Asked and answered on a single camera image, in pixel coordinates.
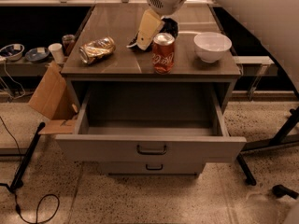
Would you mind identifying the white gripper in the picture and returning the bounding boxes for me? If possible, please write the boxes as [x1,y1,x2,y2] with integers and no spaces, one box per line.
[136,0,186,50]

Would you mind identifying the blue chip bag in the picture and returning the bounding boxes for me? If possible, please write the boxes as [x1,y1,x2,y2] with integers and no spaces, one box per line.
[127,18,178,50]

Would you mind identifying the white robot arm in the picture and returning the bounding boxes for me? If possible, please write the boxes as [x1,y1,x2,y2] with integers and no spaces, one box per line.
[147,0,299,224]

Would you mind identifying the grey drawer cabinet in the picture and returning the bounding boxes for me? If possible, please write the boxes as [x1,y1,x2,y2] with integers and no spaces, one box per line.
[61,3,242,176]

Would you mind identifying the open middle drawer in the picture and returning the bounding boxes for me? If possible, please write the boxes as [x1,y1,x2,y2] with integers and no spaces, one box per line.
[56,87,246,165]

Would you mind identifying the bottom drawer front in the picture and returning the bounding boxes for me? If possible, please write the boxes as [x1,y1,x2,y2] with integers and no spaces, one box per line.
[99,162,205,175]

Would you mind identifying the red soda can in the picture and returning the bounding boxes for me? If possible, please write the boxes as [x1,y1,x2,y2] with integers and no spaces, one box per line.
[152,33,175,74]

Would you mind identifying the crushed gold can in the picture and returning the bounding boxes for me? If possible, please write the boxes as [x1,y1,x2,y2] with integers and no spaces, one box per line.
[78,36,116,64]

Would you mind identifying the brown glass jar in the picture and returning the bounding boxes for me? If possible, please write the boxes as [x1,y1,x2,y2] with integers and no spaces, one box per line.
[62,35,76,56]

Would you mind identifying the white paper cup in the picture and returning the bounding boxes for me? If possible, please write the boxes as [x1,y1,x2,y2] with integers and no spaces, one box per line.
[49,43,64,63]

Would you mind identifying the blue bowl on shelf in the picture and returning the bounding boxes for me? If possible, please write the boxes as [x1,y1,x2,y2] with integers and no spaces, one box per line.
[25,47,50,63]

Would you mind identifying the cardboard box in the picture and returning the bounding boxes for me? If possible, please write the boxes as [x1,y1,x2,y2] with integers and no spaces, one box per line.
[28,62,78,135]

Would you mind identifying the white bowl on shelf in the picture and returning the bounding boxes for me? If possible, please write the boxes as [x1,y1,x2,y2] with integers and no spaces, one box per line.
[0,44,24,62]

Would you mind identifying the black stand leg right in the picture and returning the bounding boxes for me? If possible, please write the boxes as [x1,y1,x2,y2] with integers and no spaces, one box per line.
[236,106,299,186]

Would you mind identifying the black stand leg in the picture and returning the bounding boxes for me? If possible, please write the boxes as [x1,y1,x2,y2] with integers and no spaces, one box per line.
[236,106,299,186]
[9,122,46,193]

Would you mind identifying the black stand leg left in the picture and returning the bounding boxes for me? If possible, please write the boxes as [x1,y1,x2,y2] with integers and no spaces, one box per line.
[9,122,46,193]

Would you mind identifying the black caster foot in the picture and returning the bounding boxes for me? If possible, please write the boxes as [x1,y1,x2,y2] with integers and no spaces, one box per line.
[272,185,299,199]

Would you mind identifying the white cable on shelf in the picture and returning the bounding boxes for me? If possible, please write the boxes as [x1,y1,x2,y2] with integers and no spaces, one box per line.
[0,59,27,101]

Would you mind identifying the black floor cable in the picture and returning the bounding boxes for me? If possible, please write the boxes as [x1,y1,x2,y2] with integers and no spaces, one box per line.
[0,115,61,224]

